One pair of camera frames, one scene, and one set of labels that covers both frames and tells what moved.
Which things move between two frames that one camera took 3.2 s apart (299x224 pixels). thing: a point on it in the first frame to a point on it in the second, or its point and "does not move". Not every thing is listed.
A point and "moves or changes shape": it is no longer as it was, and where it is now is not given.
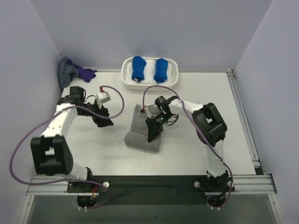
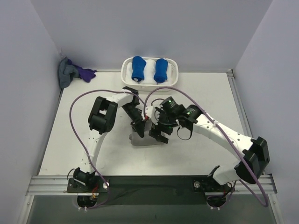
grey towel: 137,137 moves or changes shape
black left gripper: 98,115 to 138,122
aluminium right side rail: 254,155 does not move
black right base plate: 213,185 does not move
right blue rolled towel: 161,74 does not move
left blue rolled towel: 138,66 does not move
